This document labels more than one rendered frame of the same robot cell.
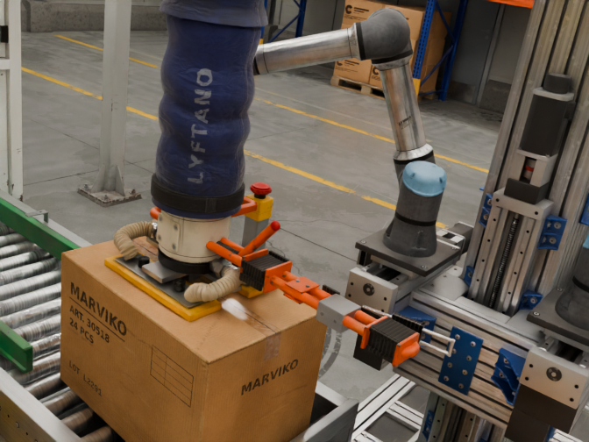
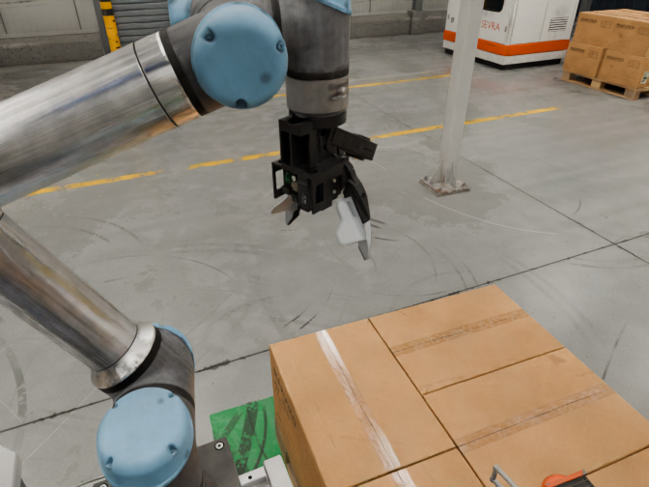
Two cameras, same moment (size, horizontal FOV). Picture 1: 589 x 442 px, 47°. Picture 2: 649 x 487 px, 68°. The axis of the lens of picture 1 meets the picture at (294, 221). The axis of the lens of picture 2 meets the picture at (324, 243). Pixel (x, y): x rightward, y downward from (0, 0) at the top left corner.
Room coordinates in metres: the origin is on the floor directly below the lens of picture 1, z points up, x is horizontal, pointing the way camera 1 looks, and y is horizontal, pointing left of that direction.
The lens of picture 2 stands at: (1.67, -0.34, 1.79)
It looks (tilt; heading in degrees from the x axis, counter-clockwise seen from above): 33 degrees down; 213
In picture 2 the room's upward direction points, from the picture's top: straight up
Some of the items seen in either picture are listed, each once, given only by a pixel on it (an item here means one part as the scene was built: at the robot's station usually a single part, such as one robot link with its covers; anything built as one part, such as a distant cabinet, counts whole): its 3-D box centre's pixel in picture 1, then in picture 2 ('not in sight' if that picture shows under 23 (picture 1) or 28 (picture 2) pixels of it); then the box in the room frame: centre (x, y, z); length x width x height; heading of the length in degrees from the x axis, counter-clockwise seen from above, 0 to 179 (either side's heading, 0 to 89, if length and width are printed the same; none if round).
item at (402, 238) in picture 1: (412, 229); not in sight; (1.75, -0.33, 1.09); 0.15 x 0.15 x 0.10
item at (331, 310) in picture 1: (337, 312); not in sight; (1.24, -0.12, 1.07); 0.07 x 0.07 x 0.04; 52
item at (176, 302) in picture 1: (160, 277); not in sight; (1.45, 0.30, 0.97); 0.34 x 0.10 x 0.05; 52
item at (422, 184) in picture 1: (421, 189); not in sight; (1.75, -0.33, 1.20); 0.13 x 0.12 x 0.14; 178
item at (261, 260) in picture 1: (266, 270); not in sight; (1.37, 0.05, 1.08); 0.10 x 0.08 x 0.06; 142
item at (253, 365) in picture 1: (187, 345); not in sight; (1.52, 0.23, 0.75); 0.60 x 0.40 x 0.40; 50
